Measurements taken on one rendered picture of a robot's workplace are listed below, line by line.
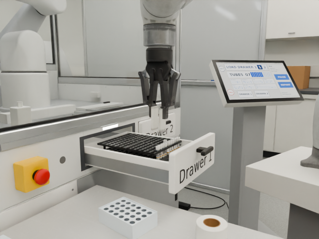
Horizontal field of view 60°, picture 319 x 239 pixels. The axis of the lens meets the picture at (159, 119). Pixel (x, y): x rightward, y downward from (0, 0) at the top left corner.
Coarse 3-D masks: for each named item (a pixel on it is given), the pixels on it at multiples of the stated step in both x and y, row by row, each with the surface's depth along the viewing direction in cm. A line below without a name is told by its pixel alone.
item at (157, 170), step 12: (132, 132) 109; (84, 144) 92; (96, 144) 96; (180, 144) 98; (84, 156) 89; (96, 156) 86; (108, 156) 84; (120, 156) 82; (132, 156) 79; (108, 168) 84; (120, 168) 82; (132, 168) 79; (144, 168) 77; (156, 168) 75; (168, 168) 73; (156, 180) 76; (168, 180) 74
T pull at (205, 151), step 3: (198, 147) 82; (201, 147) 82; (204, 147) 82; (207, 147) 81; (210, 147) 81; (213, 147) 83; (198, 150) 80; (201, 150) 80; (204, 150) 78; (207, 150) 79; (210, 150) 81; (201, 153) 77; (204, 153) 77; (207, 153) 79
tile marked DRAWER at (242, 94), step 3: (240, 93) 155; (243, 93) 156; (246, 93) 156; (249, 93) 157; (252, 93) 157; (240, 96) 154; (243, 96) 155; (246, 96) 155; (249, 96) 156; (252, 96) 156
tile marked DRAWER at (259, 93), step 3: (258, 90) 160; (261, 90) 160; (264, 90) 161; (267, 90) 162; (255, 93) 158; (258, 93) 159; (261, 93) 159; (264, 93) 160; (267, 93) 160; (258, 96) 157; (261, 96) 158; (264, 96) 158; (267, 96) 159; (270, 96) 160
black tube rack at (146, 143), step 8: (120, 136) 101; (128, 136) 101; (136, 136) 100; (144, 136) 100; (152, 136) 100; (104, 144) 89; (112, 144) 89; (120, 144) 89; (128, 144) 90; (136, 144) 90; (144, 144) 90; (152, 144) 89; (160, 144) 89; (128, 152) 91; (136, 152) 91; (144, 152) 81
